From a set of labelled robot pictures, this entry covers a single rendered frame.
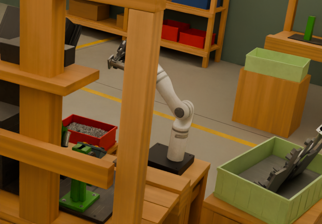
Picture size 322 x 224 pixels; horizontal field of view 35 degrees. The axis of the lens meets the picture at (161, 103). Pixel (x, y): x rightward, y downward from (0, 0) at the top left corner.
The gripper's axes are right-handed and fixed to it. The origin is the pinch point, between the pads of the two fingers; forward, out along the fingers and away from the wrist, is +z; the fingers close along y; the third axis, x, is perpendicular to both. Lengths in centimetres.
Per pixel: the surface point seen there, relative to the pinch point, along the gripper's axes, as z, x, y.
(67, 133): 18.7, -20.3, -41.2
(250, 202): -4, 70, -67
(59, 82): 37.6, 0.9, 21.5
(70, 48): 21.8, -5.1, 22.9
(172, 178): 4, 31, -63
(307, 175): -48, 89, -87
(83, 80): 29.0, 4.8, 16.5
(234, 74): -379, -68, -364
